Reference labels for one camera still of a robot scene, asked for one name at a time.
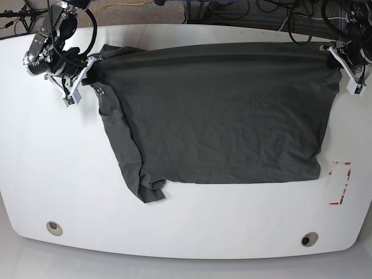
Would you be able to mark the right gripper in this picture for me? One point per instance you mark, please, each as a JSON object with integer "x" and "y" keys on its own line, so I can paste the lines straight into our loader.
{"x": 63, "y": 70}

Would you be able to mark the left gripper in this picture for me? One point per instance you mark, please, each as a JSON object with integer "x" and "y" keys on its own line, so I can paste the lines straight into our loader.
{"x": 353, "y": 57}

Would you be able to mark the dark grey T-shirt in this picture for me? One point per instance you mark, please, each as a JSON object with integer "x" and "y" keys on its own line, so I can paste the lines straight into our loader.
{"x": 214, "y": 114}

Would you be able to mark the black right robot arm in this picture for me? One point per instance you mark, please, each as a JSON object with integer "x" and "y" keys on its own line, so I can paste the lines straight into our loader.
{"x": 59, "y": 25}

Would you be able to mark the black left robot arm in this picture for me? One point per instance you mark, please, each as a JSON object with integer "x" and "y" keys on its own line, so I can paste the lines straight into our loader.
{"x": 360, "y": 15}

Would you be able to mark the red tape rectangle marking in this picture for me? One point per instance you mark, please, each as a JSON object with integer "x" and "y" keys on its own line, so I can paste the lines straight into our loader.
{"x": 338, "y": 178}

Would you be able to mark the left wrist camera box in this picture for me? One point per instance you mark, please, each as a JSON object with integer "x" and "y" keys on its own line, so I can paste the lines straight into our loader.
{"x": 355, "y": 88}

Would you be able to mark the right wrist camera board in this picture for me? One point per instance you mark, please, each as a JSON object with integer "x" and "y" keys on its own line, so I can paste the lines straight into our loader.
{"x": 72, "y": 98}

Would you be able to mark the left table cable grommet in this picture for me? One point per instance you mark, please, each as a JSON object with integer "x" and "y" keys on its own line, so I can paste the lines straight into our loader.
{"x": 54, "y": 228}

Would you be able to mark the table cable grommet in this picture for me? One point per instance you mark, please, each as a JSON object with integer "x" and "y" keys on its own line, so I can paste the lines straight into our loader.
{"x": 54, "y": 228}
{"x": 309, "y": 239}

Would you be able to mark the right table cable grommet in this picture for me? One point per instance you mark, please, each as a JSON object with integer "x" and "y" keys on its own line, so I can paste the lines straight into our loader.
{"x": 309, "y": 239}

